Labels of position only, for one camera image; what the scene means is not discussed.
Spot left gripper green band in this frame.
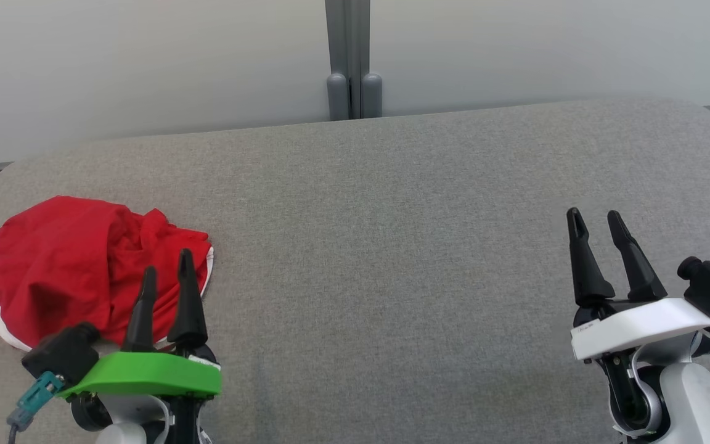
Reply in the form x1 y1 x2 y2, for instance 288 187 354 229
58 249 223 399

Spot grey partition post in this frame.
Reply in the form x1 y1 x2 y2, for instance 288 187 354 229
324 0 383 121

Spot red shorts white trim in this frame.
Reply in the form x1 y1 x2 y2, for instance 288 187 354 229
0 196 146 351

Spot red shirt white sleeves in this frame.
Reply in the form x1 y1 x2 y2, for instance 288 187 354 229
0 208 215 346

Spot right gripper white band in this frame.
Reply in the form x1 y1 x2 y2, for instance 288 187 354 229
566 208 710 361

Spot grey fabric sofa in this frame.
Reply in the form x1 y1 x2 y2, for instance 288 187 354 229
0 97 710 444

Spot left camera cable teal connector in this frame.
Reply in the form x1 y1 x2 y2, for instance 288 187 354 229
7 371 65 444

